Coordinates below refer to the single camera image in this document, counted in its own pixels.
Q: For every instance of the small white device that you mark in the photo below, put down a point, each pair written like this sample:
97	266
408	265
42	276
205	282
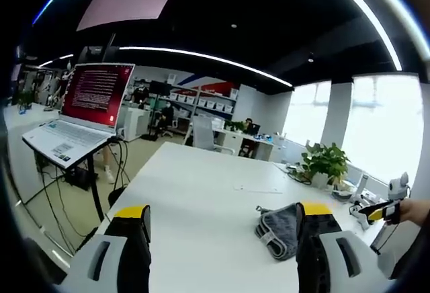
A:
358	215

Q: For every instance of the green potted plant white pot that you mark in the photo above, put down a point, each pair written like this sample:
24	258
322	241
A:
324	162

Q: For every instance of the white laptop with red screen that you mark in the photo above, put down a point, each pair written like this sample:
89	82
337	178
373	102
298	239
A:
90	101

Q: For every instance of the black bag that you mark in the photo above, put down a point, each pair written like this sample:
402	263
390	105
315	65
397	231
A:
117	196

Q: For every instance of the white office chair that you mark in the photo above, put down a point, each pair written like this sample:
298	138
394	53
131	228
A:
203	133

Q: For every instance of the grey towel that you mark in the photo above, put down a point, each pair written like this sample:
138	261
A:
280	227

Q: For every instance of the long ceiling light strip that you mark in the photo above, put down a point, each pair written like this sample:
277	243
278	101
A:
208	58
369	21

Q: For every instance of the small green plant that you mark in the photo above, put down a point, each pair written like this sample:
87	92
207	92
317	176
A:
25	99

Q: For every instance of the white cabinet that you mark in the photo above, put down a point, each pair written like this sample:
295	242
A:
134	123

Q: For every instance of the person's right hand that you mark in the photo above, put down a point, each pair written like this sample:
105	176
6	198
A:
415	209

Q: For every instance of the black monitor on stand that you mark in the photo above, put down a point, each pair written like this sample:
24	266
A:
160	88

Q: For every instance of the shelf of white storage boxes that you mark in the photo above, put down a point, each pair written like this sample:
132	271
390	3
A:
208	101

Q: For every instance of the black box under stand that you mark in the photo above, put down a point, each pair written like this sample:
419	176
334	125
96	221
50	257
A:
78	177

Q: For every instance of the black laptop stand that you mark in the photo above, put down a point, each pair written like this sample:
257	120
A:
95	185

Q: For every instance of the pink ceiling panel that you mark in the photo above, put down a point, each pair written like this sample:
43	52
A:
131	0

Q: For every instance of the white office desk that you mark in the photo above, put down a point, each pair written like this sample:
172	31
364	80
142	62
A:
255	143

